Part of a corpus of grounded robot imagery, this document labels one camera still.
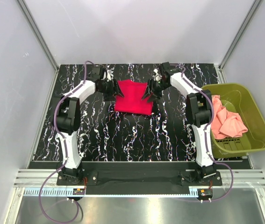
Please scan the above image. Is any small connector board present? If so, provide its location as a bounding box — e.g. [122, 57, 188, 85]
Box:
[73, 188, 86, 195]
[199, 189, 213, 197]

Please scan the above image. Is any right aluminium corner post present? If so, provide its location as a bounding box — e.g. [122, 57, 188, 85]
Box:
[218, 0, 263, 70]

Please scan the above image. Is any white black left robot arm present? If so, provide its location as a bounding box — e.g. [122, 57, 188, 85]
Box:
[52, 66, 124, 185]

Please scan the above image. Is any left small connector board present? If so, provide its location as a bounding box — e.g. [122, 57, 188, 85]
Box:
[73, 188, 86, 195]

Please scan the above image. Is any right small connector board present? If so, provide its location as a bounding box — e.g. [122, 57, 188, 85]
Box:
[199, 189, 213, 197]

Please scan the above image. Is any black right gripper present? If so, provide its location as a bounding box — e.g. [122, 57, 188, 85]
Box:
[141, 79, 170, 104]

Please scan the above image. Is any aluminium corner post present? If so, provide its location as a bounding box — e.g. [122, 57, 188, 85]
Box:
[218, 0, 263, 70]
[16, 0, 59, 71]

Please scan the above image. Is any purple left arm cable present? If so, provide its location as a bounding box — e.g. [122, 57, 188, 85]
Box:
[38, 60, 95, 222]

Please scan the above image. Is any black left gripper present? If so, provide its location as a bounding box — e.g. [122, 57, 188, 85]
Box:
[98, 78, 124, 102]

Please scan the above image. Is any aluminium frame rail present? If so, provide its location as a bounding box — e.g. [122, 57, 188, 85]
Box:
[14, 169, 265, 198]

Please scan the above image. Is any left aluminium corner post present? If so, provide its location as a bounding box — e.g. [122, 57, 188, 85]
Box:
[16, 0, 59, 71]

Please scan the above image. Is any red t shirt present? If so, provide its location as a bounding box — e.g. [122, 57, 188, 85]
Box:
[115, 80, 153, 115]

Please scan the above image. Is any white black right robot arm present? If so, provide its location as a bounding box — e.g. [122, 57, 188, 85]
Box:
[142, 62, 216, 185]

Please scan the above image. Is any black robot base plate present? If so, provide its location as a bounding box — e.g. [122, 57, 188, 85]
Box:
[57, 161, 222, 196]

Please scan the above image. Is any olive green plastic bin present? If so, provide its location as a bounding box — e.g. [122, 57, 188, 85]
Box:
[202, 83, 265, 159]

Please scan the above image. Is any pink t shirt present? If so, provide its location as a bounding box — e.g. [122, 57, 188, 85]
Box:
[211, 95, 248, 140]

